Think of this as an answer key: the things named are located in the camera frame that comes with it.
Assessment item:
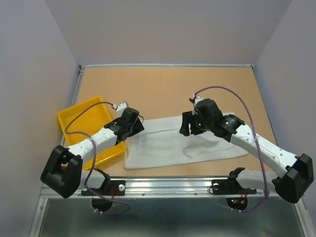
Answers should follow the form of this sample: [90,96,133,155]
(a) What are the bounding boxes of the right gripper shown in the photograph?
[180,110,213,135]

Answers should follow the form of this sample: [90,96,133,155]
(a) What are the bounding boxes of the white long sleeve shirt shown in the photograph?
[124,116,248,170]

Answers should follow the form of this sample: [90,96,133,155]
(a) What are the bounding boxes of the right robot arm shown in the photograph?
[179,96,314,203]

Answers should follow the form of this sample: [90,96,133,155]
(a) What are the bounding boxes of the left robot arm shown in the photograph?
[40,107,144,198]

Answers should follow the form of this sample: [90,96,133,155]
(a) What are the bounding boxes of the yellow plastic tray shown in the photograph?
[57,95,126,171]

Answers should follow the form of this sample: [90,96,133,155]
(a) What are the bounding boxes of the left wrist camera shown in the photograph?
[113,101,128,117]

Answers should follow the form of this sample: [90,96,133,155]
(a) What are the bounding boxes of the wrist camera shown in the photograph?
[189,94,203,106]
[113,101,128,117]

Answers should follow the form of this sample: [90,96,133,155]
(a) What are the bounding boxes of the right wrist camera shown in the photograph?
[189,94,203,106]

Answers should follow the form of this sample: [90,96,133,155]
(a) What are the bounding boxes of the aluminium front rail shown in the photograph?
[39,175,304,198]

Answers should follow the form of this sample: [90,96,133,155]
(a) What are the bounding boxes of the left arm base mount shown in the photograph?
[81,179,130,215]

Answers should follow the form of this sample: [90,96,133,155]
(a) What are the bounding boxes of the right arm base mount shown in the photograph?
[208,179,257,211]

